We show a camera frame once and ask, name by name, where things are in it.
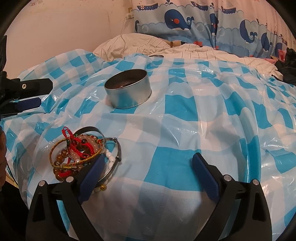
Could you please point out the blue whale print curtain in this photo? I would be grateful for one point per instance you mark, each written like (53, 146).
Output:
(242, 28)

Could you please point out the white grid pattern quilt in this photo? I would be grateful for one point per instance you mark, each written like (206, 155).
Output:
(191, 51)

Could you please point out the pink cloth item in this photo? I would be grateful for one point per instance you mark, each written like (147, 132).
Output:
(280, 56)

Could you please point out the silver metal bangle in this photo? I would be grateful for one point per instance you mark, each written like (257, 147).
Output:
(113, 161)

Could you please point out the round silver metal tin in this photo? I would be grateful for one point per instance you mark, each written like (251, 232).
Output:
(128, 88)

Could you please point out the small silver tin lid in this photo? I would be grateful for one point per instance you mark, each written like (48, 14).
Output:
(156, 56)

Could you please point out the gold wire bangle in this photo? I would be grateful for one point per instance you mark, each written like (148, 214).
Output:
(69, 153)

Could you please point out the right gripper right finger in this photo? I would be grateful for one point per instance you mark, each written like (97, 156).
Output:
(241, 211)

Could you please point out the white wall charger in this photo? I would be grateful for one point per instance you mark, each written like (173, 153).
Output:
(129, 14)

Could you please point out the white grid pattern pillow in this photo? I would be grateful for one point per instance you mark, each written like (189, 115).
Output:
(126, 44)

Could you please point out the blue white checkered plastic cloth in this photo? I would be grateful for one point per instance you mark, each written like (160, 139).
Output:
(240, 120)

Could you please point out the black clothing pile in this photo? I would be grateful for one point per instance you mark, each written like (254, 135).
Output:
(287, 67)

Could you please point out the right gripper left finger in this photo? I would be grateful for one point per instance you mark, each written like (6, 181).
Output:
(45, 221)

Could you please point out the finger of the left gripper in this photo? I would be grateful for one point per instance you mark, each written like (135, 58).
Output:
(14, 89)
(14, 108)

